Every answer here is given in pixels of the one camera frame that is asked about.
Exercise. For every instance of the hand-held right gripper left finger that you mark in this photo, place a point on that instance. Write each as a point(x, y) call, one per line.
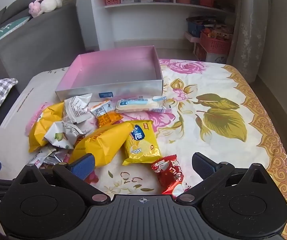
point(82, 166)

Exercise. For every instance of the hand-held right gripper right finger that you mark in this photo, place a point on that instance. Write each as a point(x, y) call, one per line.
point(203, 165)

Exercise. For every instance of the large orange-yellow snack packet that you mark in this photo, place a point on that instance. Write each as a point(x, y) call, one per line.
point(103, 142)

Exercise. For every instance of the white snack packet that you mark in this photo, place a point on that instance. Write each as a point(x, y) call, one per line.
point(77, 108)
point(71, 128)
point(58, 140)

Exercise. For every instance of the small orange white packet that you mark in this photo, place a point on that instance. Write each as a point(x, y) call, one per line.
point(106, 118)

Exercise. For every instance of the yellow snack packet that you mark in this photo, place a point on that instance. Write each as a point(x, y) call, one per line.
point(43, 125)

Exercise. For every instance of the yellow cracker packet blue label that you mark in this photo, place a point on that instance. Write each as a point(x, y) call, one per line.
point(141, 145)

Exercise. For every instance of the pink wafer packet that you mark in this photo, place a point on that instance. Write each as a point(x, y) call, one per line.
point(34, 116)

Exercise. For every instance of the clear cake packet blue label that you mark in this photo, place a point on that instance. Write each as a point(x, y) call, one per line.
point(138, 104)

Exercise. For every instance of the pink cardboard box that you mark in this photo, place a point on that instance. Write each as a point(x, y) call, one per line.
point(108, 67)

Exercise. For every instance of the floral printed cloth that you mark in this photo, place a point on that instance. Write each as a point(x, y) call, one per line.
point(208, 85)

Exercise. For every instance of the decorated white box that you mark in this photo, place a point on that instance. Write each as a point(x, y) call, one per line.
point(201, 52)

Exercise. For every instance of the pink laundry basket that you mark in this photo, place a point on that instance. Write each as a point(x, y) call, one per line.
point(213, 45)

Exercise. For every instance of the pink tray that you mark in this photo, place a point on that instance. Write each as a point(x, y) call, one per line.
point(192, 38)

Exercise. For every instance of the grey sofa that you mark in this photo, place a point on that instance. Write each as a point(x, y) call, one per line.
point(33, 42)

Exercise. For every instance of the blue storage box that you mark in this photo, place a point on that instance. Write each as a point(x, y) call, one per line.
point(194, 28)

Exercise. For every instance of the teal cushion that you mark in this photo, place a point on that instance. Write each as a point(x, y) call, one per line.
point(6, 30)

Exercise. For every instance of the patterned sheer curtain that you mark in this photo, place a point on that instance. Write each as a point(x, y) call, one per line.
point(251, 30)

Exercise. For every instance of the white bookshelf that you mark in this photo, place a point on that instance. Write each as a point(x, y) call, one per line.
point(108, 22)

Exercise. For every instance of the small red basket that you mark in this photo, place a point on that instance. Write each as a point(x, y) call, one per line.
point(206, 1)

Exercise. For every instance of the pink white plush toy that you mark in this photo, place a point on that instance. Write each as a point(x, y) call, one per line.
point(48, 3)

